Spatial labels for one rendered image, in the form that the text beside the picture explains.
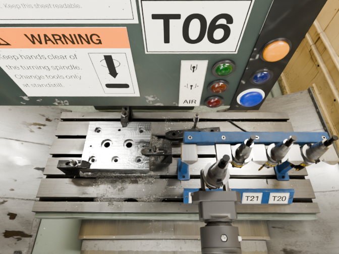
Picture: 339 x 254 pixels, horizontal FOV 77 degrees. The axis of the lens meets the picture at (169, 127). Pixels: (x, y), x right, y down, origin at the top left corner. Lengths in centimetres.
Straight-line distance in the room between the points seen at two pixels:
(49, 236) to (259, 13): 131
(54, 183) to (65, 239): 35
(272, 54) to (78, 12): 19
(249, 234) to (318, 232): 29
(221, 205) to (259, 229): 66
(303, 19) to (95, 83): 23
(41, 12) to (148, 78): 12
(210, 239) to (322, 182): 86
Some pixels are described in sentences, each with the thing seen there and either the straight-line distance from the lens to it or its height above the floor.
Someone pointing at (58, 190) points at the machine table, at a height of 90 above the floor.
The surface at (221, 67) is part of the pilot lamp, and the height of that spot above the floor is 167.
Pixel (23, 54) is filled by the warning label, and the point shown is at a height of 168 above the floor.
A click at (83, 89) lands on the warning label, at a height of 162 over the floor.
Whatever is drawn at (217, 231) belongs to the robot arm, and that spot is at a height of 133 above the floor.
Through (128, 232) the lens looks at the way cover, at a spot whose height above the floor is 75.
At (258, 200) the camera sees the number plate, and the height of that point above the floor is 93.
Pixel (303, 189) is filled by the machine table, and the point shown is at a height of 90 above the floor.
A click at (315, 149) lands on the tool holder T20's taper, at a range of 76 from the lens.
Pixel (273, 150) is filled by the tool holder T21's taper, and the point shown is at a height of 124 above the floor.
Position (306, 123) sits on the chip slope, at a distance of 141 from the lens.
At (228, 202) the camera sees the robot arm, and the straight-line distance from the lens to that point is 56.
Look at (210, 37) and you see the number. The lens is 23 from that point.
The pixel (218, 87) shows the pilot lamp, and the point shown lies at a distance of 28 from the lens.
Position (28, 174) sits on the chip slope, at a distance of 145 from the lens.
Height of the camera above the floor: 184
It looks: 60 degrees down
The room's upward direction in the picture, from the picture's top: 1 degrees counter-clockwise
